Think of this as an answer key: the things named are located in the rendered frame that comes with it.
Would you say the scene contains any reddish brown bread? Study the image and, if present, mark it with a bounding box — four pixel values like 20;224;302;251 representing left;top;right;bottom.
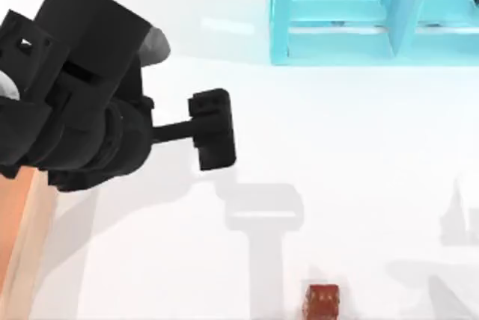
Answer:
300;283;341;320

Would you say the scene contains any light blue rack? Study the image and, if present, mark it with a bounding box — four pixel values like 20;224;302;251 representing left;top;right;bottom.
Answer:
268;0;479;67

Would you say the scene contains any shallow salmon-coloured box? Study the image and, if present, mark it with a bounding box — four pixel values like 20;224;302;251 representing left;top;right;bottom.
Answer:
0;164;61;320

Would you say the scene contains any pale grey rounded box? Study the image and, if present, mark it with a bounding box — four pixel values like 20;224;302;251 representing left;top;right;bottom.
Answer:
137;26;171;67

